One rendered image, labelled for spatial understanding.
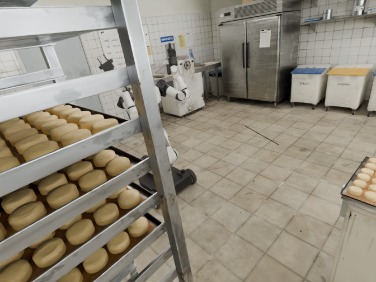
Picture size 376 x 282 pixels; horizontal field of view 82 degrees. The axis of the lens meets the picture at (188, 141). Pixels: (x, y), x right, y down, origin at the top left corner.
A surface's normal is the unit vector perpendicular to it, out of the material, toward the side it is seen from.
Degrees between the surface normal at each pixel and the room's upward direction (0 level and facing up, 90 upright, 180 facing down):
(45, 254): 0
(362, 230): 90
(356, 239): 90
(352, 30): 90
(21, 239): 90
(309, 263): 0
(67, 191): 0
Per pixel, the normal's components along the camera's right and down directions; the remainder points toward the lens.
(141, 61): 0.72, 0.22
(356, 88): -0.68, 0.43
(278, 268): -0.13, -0.89
